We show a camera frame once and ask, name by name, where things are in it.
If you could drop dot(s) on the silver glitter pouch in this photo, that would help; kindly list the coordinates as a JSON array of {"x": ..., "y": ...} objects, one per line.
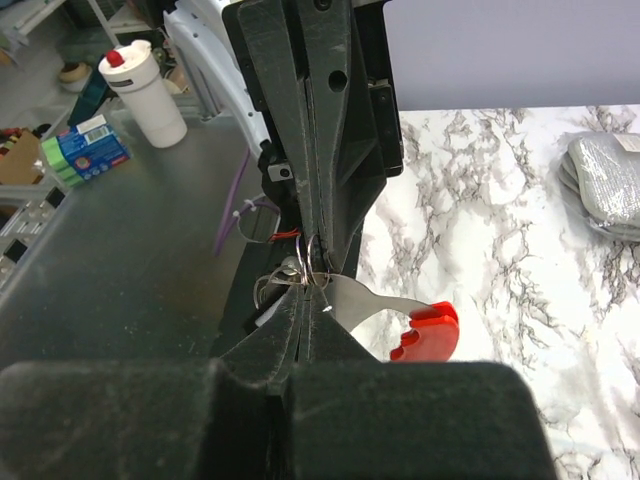
[{"x": 599, "y": 173}]

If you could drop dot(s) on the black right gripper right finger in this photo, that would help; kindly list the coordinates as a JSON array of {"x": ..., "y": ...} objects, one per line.
[{"x": 421, "y": 415}]

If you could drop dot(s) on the green blue sponge pack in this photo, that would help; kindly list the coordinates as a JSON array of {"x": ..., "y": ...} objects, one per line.
[{"x": 84, "y": 151}]

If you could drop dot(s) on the white tumbler red cap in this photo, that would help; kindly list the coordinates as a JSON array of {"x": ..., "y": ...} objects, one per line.
[{"x": 133, "y": 74}]

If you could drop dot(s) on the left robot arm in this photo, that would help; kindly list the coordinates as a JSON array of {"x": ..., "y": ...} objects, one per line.
[{"x": 203, "y": 49}]

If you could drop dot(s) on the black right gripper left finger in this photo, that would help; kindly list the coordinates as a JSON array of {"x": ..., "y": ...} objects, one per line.
[{"x": 219, "y": 418}]

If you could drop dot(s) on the aluminium rail frame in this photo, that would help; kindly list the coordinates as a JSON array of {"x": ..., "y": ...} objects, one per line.
[{"x": 25, "y": 212}]

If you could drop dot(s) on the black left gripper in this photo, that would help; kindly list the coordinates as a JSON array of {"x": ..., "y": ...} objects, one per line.
[{"x": 320, "y": 74}]

